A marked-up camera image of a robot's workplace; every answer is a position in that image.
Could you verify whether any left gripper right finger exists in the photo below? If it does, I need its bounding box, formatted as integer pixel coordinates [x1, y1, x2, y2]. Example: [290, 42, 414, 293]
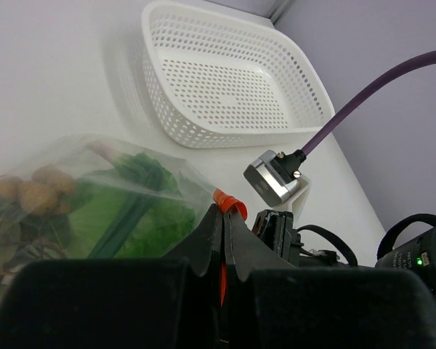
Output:
[223, 212, 436, 348]

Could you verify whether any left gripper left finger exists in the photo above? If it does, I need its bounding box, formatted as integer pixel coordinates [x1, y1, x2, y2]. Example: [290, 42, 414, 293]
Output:
[0, 205, 222, 348]

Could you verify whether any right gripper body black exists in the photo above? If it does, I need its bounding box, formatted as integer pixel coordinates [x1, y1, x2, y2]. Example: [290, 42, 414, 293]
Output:
[251, 209, 302, 267]

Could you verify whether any clear zip bag orange seal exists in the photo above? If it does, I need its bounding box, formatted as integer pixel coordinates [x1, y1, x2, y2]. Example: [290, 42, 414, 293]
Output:
[0, 139, 248, 302]

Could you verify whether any green fake lettuce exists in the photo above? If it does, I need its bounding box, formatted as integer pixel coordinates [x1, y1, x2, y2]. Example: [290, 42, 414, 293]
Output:
[66, 153, 197, 259]

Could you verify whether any brown fake longan bunch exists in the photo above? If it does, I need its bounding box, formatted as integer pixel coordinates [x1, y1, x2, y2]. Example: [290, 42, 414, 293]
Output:
[0, 166, 76, 276]

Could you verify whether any white perforated plastic basket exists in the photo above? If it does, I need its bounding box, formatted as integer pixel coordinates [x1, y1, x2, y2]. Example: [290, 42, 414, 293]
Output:
[141, 1, 334, 148]

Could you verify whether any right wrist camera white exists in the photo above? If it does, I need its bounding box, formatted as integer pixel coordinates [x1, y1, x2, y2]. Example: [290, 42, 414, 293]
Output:
[243, 150, 311, 221]

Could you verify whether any right aluminium frame post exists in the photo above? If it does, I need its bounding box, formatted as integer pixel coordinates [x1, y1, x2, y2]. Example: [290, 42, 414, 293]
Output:
[265, 0, 296, 24]

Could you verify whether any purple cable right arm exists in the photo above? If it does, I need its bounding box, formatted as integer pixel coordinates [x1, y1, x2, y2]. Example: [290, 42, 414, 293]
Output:
[294, 48, 436, 161]

